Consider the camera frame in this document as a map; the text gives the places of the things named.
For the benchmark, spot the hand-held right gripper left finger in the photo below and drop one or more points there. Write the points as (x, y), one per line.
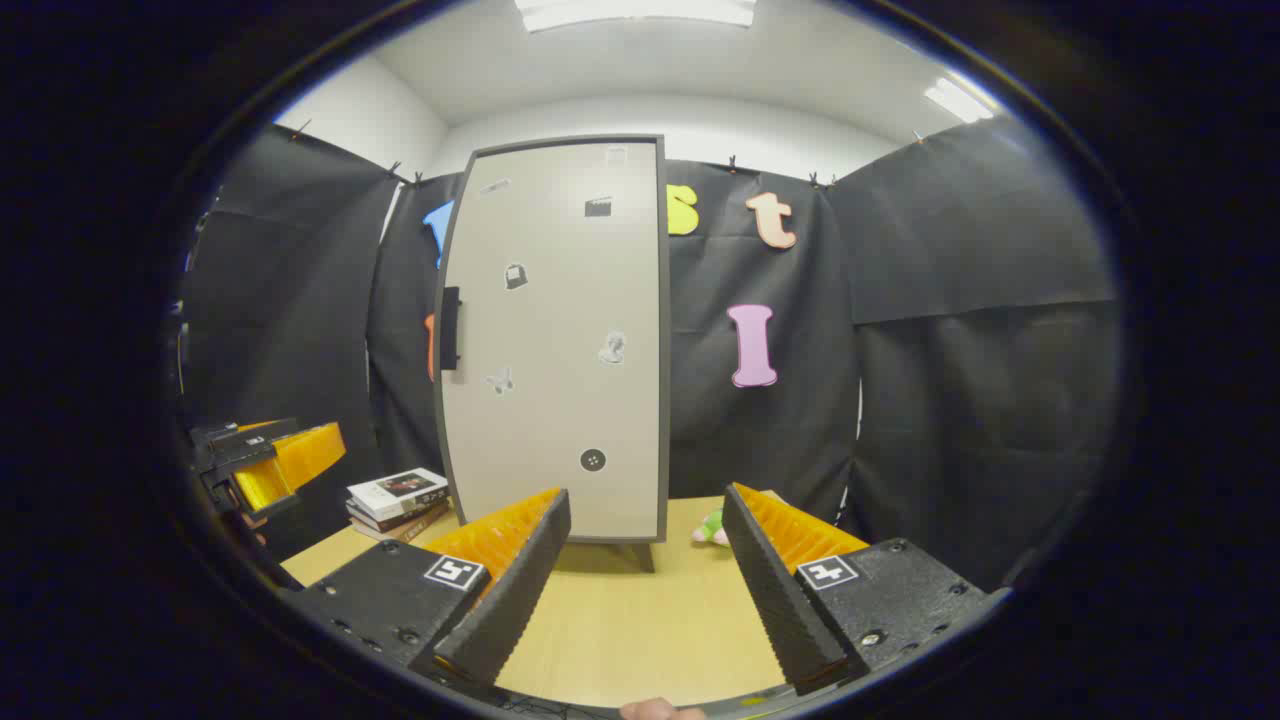
(520, 590)

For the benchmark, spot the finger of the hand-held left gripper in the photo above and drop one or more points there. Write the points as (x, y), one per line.
(255, 490)
(310, 450)

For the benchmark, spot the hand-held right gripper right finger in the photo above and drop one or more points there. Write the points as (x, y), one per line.
(775, 590)

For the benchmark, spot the dark grey cabinet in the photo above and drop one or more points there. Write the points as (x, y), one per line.
(638, 557)

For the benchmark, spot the green plush toy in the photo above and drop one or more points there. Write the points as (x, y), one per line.
(712, 528)

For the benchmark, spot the white cover book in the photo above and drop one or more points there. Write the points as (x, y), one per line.
(395, 490)

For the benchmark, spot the dark cover book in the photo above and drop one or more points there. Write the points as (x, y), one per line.
(400, 521)

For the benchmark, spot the brown cover book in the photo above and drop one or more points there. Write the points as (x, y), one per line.
(405, 532)

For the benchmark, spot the black backdrop cloth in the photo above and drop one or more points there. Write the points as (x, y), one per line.
(950, 400)

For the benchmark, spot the ceiling light panel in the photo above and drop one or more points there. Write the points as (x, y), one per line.
(958, 100)
(635, 10)

